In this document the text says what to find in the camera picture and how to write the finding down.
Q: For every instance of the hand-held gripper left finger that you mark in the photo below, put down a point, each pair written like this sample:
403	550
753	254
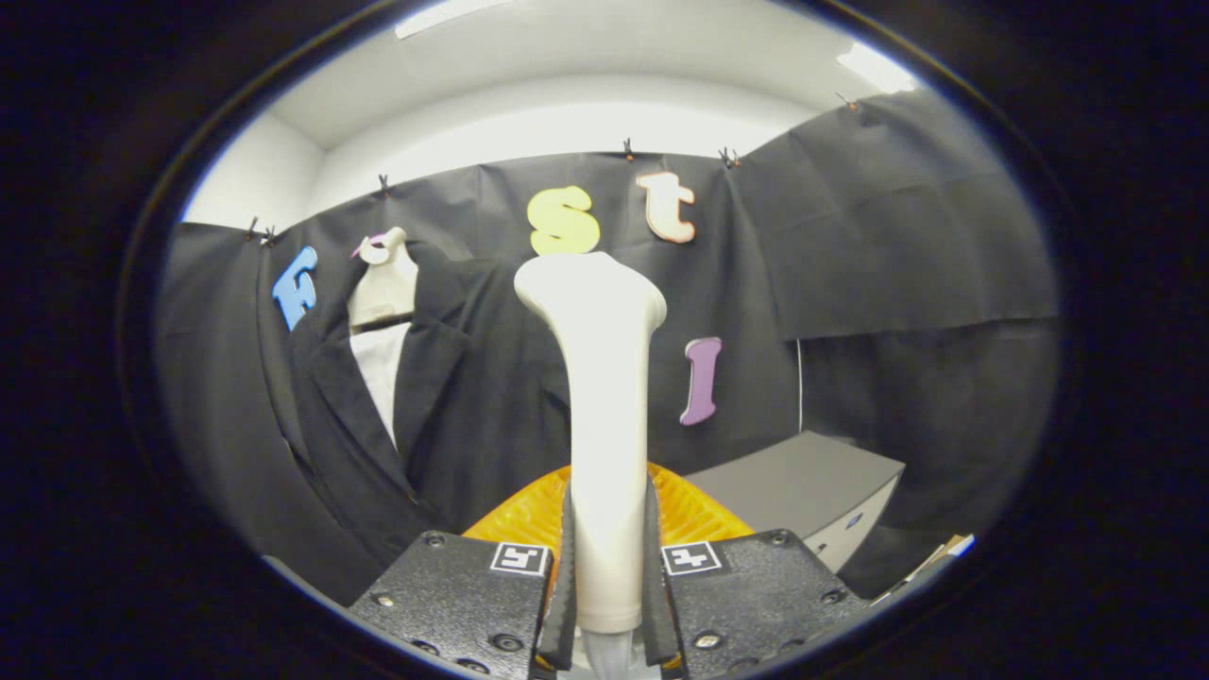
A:
564	595

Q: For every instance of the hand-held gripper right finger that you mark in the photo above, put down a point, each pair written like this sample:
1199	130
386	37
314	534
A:
655	595

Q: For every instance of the white garment steamer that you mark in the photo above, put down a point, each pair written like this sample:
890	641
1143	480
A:
604	425

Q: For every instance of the black suit jacket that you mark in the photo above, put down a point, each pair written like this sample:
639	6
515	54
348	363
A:
472	406

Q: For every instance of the grey cabinet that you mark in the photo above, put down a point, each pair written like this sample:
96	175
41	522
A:
803	477

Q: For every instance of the pale cardboard pieces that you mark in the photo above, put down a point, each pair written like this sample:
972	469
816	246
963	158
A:
930	557

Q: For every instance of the white mannequin neck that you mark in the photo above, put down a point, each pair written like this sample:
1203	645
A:
383	288

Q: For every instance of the black backdrop cloth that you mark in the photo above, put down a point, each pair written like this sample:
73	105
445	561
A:
897	236

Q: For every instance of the row of black cloth clips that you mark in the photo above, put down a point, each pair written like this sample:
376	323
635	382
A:
627	149

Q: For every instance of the long ceiling light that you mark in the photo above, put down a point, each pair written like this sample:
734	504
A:
453	17

